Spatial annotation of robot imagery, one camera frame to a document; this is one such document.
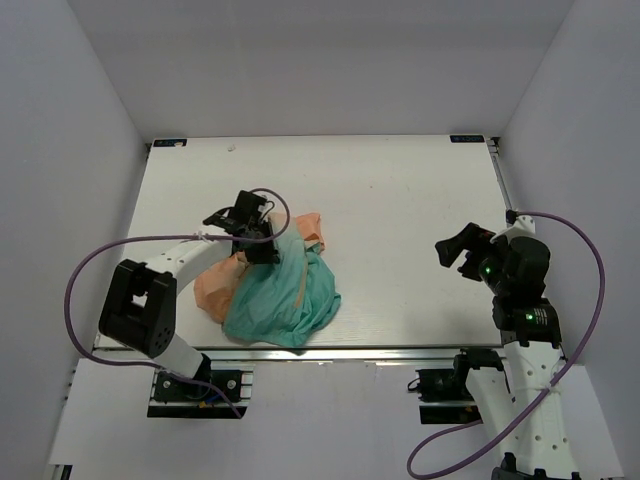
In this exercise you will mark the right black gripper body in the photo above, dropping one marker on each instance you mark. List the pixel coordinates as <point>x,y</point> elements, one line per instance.
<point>490,270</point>

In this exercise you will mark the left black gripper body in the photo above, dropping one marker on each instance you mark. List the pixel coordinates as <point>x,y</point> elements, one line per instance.
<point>261,229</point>

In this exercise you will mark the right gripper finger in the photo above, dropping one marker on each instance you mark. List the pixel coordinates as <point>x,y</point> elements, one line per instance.
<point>448,250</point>
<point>470,270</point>

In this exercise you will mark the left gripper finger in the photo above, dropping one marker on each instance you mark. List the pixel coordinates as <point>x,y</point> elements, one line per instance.
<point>221,217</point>
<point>264,253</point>

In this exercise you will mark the orange and teal jacket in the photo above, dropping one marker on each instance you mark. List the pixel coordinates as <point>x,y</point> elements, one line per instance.
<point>282,304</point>

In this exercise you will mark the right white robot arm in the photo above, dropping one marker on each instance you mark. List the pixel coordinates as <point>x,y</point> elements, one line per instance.
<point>512,389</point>

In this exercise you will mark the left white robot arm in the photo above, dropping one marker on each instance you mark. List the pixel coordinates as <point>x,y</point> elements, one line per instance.
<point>140,309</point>

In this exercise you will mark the left blue corner label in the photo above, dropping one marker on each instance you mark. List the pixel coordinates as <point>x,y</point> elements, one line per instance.
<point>170,143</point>

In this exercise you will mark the blue corner label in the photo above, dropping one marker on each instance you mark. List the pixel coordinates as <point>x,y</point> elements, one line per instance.
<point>466,138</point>
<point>170,143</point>

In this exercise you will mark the right blue corner label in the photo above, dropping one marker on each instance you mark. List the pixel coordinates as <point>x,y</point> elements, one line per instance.
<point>466,138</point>

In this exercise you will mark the white front panel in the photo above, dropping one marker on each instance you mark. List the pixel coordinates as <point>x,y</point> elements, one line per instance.
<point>304,421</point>

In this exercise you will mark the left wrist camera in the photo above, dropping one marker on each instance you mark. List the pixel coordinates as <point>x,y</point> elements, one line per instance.
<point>249,208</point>

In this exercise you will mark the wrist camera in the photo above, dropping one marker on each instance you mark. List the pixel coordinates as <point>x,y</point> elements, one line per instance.
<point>249,208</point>
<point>518,225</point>

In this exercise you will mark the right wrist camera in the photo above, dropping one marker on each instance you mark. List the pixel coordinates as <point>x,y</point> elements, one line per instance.
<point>518,225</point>

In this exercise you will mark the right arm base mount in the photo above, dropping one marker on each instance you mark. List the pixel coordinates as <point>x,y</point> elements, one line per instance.
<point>450,390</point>

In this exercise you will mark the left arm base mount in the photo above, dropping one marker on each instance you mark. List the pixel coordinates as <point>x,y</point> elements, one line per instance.
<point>173,399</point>

